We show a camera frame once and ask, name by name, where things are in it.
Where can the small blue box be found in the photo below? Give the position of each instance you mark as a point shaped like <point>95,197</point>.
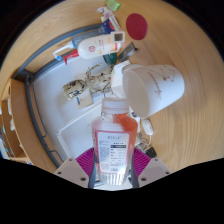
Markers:
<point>107,26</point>

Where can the white box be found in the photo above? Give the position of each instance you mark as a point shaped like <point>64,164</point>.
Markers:
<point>117,80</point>

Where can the dark green round lid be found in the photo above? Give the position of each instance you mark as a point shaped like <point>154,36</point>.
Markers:
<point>109,59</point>

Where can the small green packet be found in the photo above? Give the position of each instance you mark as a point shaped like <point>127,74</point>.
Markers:
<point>113,4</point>

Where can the thin white desk lamp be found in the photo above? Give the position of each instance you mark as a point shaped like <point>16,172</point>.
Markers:
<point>80,119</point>

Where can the flat round red coaster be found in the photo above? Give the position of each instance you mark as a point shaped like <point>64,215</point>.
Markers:
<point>136,26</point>

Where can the small white device with screen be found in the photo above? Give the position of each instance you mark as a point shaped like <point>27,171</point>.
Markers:
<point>119,37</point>

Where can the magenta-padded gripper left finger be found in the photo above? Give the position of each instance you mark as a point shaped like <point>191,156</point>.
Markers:
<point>70,170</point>

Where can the small black charger block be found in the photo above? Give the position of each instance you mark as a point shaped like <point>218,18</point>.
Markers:
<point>151,152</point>

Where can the white wall plate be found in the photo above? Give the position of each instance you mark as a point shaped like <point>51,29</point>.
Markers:
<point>84,101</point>

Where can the white lotion bottle red pump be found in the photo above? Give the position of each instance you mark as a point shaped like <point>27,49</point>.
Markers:
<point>96,48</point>

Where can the small white oval case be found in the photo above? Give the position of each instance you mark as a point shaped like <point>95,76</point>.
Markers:
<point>147,126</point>

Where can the clear bottle with pink drink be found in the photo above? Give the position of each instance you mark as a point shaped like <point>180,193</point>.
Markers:
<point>113,146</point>

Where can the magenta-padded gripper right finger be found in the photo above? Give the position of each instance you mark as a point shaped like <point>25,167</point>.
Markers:
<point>154,170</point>

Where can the dark grey flat bar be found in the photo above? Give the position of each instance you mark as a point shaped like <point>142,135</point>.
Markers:
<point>126,52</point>

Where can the white cup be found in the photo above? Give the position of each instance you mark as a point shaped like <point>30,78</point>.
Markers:
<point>156,86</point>

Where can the brown tree figure toy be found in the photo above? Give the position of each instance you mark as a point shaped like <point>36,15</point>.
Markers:
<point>86,81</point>

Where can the grey metal shelf frame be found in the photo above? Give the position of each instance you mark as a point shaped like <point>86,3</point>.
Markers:
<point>31,100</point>

